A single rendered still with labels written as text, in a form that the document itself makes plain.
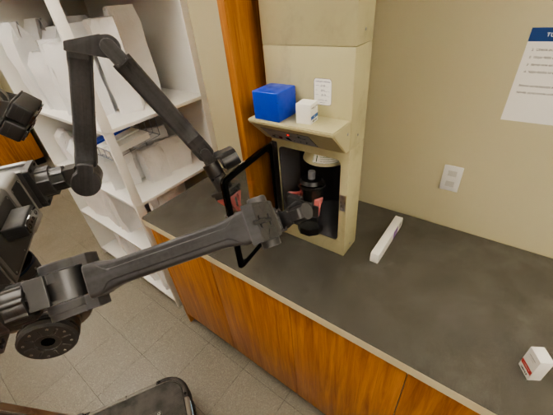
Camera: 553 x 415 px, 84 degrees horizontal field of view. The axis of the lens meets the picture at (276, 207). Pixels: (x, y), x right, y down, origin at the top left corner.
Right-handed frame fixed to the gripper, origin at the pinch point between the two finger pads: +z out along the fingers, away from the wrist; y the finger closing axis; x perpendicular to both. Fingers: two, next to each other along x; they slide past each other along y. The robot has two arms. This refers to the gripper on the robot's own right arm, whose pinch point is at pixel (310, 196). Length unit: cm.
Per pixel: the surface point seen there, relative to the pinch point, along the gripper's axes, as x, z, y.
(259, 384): 120, -24, 18
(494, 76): -41, 38, -47
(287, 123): -32.0, -12.4, 2.1
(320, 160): -15.7, 0.9, -3.1
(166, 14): -62, 43, 118
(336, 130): -32.2, -11.6, -13.8
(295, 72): -45.0, -2.9, 4.8
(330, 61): -48.9, -3.7, -7.1
